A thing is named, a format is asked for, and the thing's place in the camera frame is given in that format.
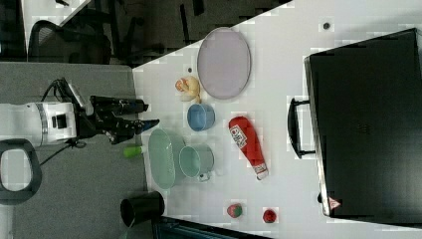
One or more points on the green mug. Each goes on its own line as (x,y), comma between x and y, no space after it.
(196,161)

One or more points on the green oval strainer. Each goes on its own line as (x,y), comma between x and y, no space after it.
(164,147)

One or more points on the red ketchup bottle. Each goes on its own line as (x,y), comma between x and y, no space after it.
(245,136)

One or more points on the black toaster oven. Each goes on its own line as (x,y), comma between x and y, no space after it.
(365,106)

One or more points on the yellow plush chick toy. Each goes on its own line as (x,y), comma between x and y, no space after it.
(191,90)

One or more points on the purple round plate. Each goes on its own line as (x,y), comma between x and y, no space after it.
(224,63)

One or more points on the red strawberry toy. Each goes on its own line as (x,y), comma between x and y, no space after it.
(269,216)

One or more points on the orange slice toy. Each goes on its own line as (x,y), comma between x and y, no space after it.
(179,85)

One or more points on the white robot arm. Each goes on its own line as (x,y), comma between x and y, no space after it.
(55,123)

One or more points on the green marker bottle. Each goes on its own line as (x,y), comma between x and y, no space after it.
(133,151)

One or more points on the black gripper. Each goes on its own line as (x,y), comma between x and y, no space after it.
(107,119)

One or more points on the black office chair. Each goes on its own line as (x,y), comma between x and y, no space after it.
(50,43)

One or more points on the black cylindrical cup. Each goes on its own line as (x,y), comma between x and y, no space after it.
(141,208)

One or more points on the green-red strawberry toy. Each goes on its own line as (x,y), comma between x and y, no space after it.
(235,210)

